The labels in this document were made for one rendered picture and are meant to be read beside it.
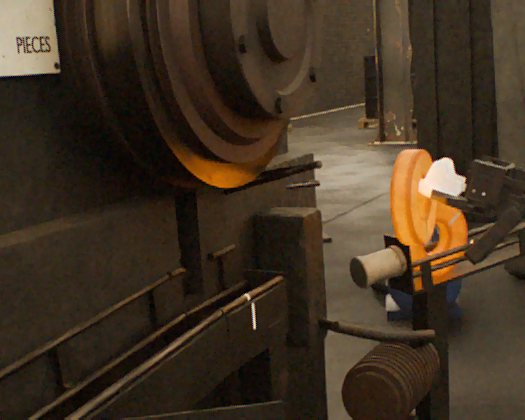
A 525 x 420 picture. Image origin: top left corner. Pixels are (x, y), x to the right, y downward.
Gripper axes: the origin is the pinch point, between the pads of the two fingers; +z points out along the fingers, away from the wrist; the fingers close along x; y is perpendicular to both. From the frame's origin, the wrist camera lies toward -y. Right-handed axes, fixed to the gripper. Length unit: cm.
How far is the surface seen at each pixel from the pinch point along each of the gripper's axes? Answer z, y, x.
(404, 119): 249, -118, -815
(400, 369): -4.8, -32.6, -2.7
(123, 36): 27, 18, 47
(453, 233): -2.5, -12.9, -26.3
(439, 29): 113, 7, -388
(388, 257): 5.2, -17.4, -13.4
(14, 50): 37, 14, 53
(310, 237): 14.9, -13.2, 2.5
